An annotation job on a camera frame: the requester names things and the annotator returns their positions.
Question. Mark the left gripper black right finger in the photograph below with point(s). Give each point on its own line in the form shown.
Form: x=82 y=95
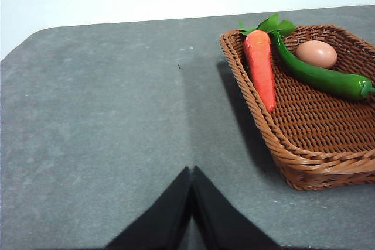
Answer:
x=225 y=226

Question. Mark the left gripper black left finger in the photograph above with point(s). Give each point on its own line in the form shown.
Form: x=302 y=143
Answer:
x=164 y=226

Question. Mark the brown wicker basket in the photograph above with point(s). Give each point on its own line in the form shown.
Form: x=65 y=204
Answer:
x=316 y=133

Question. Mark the orange carrot with green leaves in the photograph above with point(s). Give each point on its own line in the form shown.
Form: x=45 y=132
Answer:
x=260 y=65

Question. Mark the green chili pepper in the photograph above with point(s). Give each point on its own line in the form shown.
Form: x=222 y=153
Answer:
x=316 y=78

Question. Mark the brown egg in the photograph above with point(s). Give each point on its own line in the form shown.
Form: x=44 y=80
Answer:
x=316 y=54

